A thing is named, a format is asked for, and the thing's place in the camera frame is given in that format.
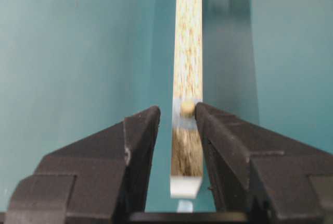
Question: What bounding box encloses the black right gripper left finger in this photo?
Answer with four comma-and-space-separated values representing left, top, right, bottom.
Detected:
5, 106, 160, 223

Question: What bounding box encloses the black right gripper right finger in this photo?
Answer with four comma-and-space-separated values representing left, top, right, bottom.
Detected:
195, 103, 332, 223

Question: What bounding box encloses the white laminated particle board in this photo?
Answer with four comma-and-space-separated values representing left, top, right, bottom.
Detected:
170, 0, 203, 199

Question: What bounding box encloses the white tape mark on table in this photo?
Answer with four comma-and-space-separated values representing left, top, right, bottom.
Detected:
177, 200, 194, 213

